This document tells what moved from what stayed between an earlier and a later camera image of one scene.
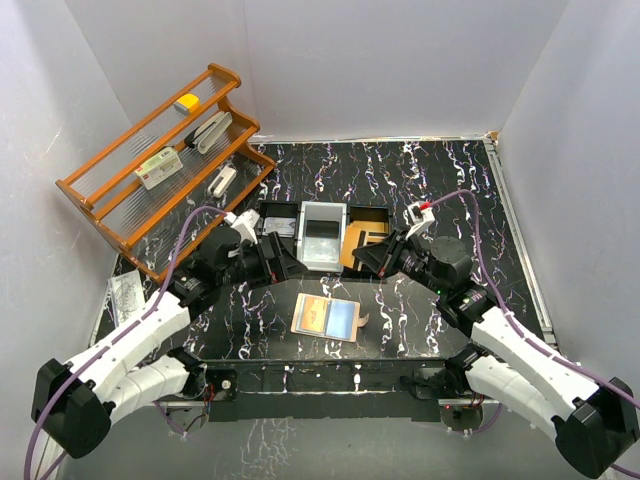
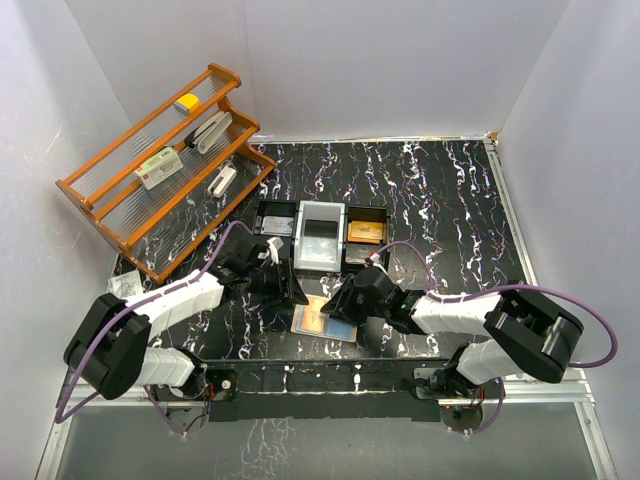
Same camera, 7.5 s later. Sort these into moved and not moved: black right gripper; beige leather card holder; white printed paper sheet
Moved: black right gripper
Not moved: beige leather card holder; white printed paper sheet
